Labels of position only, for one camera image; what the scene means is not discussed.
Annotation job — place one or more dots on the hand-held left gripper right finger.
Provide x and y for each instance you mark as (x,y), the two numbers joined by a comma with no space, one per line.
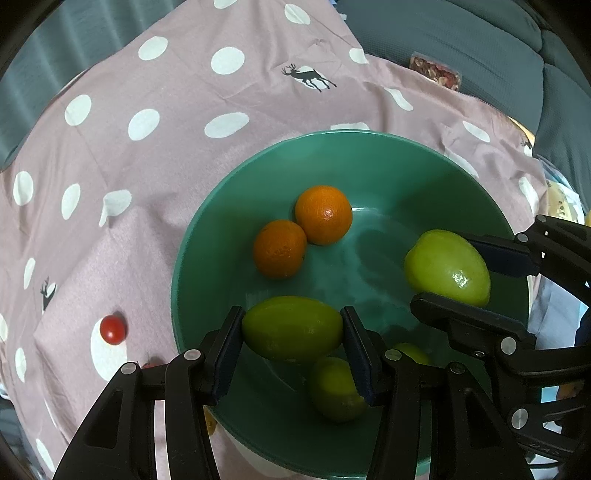
(358,364)

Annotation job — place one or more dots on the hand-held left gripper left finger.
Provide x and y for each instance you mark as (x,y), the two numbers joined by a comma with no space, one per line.
(228,360)

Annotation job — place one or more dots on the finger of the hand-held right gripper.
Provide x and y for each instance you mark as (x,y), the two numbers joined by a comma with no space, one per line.
(503,258)
(461,318)

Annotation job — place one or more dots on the green lime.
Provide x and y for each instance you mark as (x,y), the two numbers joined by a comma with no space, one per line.
(293,327)
(334,392)
(413,354)
(445,267)

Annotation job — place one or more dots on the green bowl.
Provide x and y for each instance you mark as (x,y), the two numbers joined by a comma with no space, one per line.
(369,258)

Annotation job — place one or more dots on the orange mandarin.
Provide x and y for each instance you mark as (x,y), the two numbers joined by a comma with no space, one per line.
(324,214)
(280,249)

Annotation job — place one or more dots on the colourful printed sheet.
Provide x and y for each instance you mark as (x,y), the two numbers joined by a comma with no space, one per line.
(558,198)

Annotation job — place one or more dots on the pink polka-dot blanket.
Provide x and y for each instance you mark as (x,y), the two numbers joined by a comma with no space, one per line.
(138,230)

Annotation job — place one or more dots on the snack packet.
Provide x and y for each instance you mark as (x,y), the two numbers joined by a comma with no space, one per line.
(436,71)

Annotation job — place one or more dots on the grey sofa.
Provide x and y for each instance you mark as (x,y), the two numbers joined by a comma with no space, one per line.
(461,37)

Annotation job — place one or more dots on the grey-blue curtain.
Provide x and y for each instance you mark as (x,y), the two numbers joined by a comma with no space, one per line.
(41,69)

